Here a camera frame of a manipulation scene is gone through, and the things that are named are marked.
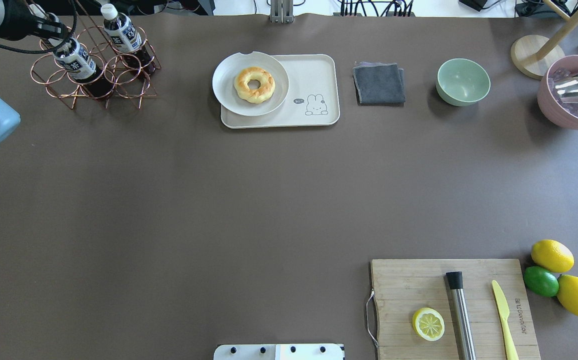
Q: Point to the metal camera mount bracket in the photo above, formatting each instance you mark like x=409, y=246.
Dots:
x=282, y=11

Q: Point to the cream rabbit tray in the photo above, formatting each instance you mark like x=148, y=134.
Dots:
x=312, y=98

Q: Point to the tea bottle white cap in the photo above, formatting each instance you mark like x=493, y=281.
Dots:
x=81, y=67

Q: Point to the half lemon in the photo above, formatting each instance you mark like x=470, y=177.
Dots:
x=428, y=323

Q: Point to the wooden cup stand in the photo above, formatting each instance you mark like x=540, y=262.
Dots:
x=534, y=54

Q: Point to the bamboo cutting board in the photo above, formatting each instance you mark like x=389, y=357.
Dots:
x=403, y=286

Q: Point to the steel muddler black tip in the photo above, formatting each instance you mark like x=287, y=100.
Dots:
x=464, y=333

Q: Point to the upper whole lemon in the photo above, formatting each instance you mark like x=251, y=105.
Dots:
x=552, y=255

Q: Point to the copper wire bottle rack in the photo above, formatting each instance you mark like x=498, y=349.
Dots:
x=104, y=59

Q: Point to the green lime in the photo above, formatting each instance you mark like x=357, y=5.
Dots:
x=541, y=281

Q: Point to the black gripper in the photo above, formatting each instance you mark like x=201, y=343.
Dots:
x=20, y=24

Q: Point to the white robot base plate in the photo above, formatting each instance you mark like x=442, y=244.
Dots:
x=281, y=351

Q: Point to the yellow plastic knife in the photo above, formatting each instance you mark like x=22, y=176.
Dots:
x=503, y=313

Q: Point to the pink ice bowl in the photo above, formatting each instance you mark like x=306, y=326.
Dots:
x=559, y=113

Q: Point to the white round plate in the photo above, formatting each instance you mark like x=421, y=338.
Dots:
x=228, y=69

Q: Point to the glazed ring donut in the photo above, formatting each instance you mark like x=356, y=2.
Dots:
x=254, y=85

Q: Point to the grey folded cloth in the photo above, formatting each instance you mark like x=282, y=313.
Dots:
x=379, y=83

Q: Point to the mint green bowl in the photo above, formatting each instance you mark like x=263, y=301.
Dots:
x=462, y=82

